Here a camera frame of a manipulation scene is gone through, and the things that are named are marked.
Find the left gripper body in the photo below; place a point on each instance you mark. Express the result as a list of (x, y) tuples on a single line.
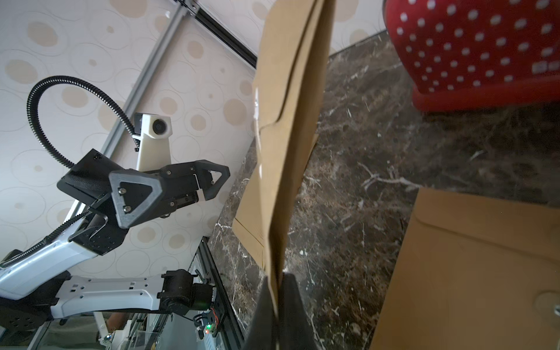
[(88, 182)]

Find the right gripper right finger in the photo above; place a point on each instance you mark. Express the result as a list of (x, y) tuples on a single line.
[(295, 331)]

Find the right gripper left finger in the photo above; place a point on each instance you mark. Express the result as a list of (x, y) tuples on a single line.
[(263, 332)]

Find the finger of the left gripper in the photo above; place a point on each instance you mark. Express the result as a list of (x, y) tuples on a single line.
[(210, 177), (136, 196)]

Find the brown file envelope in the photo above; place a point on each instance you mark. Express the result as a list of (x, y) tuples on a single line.
[(247, 224), (474, 273), (289, 87)]

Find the red polka dot toaster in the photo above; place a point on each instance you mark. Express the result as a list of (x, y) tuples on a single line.
[(465, 55)]

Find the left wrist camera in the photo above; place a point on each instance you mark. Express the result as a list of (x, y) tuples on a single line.
[(153, 133)]

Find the left aluminium rail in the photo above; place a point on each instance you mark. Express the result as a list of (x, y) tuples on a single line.
[(182, 9)]

